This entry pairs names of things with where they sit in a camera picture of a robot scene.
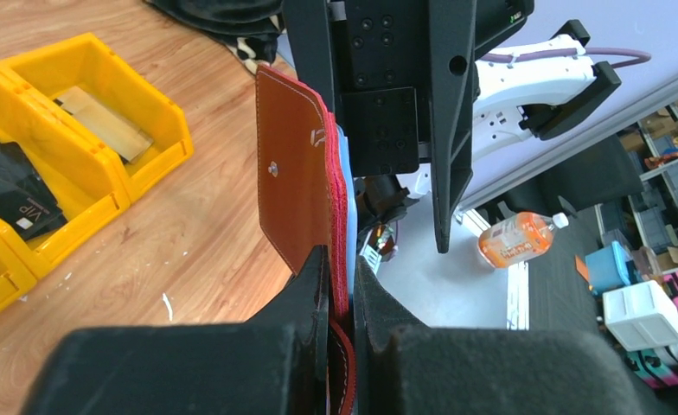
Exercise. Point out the blue storage box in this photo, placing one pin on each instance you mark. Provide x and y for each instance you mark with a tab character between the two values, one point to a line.
608	268

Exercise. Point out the black card holder in bin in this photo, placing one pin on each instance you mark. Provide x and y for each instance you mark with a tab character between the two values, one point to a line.
26	202

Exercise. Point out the black floral blanket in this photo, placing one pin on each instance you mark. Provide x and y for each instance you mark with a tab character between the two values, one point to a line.
249	29

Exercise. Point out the black office chair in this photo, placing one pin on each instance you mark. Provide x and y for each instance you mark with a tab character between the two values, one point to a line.
598	174

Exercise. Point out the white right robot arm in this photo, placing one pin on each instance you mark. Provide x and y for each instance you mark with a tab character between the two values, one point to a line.
541	90

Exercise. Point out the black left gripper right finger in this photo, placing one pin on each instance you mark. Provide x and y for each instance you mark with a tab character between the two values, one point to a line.
407	367

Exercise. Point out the yellow bin with striped cards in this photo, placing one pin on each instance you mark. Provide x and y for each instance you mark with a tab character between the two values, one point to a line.
85	61

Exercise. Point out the yellow bin with black holder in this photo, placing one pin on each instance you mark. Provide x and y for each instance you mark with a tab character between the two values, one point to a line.
80	175

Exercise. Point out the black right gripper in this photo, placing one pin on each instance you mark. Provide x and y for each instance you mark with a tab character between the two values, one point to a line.
406	81

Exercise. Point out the beige striped cards in bin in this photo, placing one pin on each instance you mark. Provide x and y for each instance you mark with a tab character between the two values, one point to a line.
128	140

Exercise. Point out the orange drink bottle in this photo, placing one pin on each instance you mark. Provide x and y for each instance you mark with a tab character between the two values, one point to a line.
524	236

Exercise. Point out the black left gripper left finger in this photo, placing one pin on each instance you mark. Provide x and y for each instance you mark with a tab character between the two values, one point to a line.
273	363

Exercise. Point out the white cards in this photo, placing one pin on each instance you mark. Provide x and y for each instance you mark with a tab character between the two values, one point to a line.
351	227

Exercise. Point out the red leather card holder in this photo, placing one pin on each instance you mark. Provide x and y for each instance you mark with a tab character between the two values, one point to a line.
303	202

